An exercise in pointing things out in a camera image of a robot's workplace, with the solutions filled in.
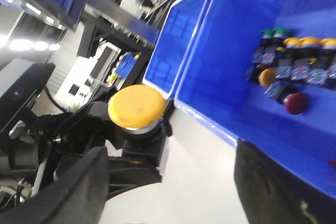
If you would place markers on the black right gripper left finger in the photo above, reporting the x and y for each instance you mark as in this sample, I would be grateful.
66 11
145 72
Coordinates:
78 196

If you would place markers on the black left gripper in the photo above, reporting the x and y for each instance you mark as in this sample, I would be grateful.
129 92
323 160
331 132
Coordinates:
37 144

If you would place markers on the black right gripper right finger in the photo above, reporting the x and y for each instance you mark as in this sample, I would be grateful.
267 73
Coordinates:
271 194

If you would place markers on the yellow button sideways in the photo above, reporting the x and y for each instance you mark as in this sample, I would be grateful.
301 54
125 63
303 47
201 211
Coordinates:
138 113

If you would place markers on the red button lying flat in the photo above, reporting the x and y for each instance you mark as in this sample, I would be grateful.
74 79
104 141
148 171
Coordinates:
288 95

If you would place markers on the blue crate front left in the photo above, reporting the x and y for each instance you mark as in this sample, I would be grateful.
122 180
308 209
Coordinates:
213 88

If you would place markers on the blue crate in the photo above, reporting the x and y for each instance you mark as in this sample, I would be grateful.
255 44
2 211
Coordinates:
213 88
174 42

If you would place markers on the yellow button top stacked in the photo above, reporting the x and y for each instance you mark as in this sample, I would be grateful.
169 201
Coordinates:
260 74

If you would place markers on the yellow button under stack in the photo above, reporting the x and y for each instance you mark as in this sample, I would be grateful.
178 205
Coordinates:
288 55

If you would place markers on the green button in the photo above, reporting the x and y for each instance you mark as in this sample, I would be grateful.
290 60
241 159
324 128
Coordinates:
265 41
274 50

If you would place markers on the green button far left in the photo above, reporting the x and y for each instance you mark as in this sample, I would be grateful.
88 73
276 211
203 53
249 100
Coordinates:
265 41

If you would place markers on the yellow button centre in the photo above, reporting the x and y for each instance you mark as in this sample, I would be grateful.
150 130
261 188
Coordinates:
322 70

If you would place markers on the yellow button behind stack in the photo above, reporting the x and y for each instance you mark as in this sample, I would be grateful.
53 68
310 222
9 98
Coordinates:
309 49

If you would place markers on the blue crate back left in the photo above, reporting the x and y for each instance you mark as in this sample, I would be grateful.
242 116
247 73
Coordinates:
174 42

